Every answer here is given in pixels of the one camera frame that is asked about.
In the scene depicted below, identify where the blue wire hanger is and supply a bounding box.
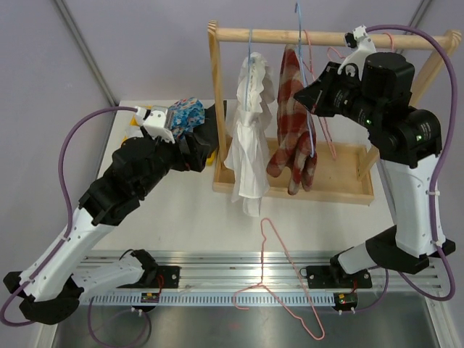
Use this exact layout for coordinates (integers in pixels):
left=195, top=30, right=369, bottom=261
left=243, top=28, right=253, bottom=112
left=294, top=1, right=316, bottom=158

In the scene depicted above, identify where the blue floral skirt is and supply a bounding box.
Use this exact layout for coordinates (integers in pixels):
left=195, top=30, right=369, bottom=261
left=168, top=97, right=205, bottom=139

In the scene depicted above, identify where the yellow plastic tray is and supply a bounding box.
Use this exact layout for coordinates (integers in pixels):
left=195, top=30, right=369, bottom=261
left=120, top=104, right=217, bottom=167

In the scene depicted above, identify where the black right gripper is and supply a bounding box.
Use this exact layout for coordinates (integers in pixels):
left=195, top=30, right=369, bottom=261
left=295, top=62, right=382, bottom=131

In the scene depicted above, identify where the aluminium frame post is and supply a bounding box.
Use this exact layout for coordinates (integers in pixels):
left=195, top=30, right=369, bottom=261
left=407, top=0, right=435, bottom=29
left=52, top=0, right=119, bottom=107

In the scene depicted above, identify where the pink wire hanger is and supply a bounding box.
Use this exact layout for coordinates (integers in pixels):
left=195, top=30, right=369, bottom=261
left=231, top=217, right=326, bottom=341
left=382, top=31, right=395, bottom=53
left=303, top=30, right=346, bottom=160

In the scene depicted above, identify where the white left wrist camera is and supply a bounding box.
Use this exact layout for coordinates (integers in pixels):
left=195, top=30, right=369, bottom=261
left=135, top=106, right=175, bottom=144

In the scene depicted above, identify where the wooden clothes rack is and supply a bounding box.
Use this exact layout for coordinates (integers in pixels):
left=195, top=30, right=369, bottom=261
left=207, top=19, right=462, bottom=207

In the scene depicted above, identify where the aluminium mounting rail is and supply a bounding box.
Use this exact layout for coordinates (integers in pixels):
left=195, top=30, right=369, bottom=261
left=36, top=213, right=450, bottom=348

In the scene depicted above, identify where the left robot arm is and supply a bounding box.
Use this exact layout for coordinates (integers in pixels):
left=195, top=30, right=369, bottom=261
left=4, top=131, right=218, bottom=325

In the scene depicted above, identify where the white ruffled skirt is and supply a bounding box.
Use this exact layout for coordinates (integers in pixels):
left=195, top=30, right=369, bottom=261
left=224, top=52, right=276, bottom=218

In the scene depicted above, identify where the red plaid skirt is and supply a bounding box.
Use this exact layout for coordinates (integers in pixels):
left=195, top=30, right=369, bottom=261
left=267, top=44, right=318, bottom=196

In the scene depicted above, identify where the grey polka dot skirt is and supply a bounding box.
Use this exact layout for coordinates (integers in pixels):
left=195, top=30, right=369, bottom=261
left=194, top=104, right=219, bottom=156

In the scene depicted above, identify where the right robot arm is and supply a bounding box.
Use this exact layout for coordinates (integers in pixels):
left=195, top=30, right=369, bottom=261
left=294, top=52, right=456, bottom=287

